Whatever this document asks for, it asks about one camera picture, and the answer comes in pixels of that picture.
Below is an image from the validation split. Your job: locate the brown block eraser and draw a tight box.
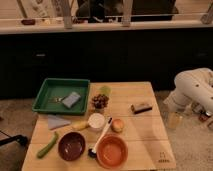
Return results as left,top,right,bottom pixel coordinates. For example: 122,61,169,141
131,103,152,114

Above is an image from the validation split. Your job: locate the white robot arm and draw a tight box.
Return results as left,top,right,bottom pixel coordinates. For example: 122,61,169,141
164,68,213,129

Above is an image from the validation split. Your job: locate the orange bowl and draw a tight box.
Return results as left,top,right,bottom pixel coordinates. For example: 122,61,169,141
96,134,128,170

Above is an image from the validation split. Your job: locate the purple bowl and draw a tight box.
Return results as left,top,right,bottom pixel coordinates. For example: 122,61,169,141
58,132,86,161

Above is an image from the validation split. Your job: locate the apple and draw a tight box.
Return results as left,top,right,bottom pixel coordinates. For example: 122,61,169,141
111,119,124,133

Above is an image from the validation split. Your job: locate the bunch of dark grapes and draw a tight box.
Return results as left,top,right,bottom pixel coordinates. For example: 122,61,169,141
92,94,109,109

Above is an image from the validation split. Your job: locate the white cup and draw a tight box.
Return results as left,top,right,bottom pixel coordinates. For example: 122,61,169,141
88,113,105,131

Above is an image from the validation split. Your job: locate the yellow banana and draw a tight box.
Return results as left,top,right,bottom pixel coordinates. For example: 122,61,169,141
71,121,89,131

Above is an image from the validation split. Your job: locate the grey sponge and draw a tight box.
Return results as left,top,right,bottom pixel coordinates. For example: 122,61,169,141
62,92,81,108

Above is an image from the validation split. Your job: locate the grey cloth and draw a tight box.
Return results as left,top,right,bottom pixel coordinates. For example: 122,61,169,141
47,115,70,130

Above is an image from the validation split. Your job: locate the small metal fork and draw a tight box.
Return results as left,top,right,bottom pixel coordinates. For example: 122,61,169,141
53,97,65,103

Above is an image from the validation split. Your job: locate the green plastic tray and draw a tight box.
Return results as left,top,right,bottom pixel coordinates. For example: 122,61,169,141
32,78,90,116

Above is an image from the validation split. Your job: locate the green cucumber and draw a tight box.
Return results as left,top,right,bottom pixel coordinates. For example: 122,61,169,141
36,132,59,159

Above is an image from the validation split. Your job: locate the black chair leg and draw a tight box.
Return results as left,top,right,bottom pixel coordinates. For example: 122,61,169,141
0,130,28,146

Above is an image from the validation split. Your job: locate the dark red dish on shelf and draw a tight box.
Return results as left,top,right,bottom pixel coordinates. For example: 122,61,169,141
21,19,35,25

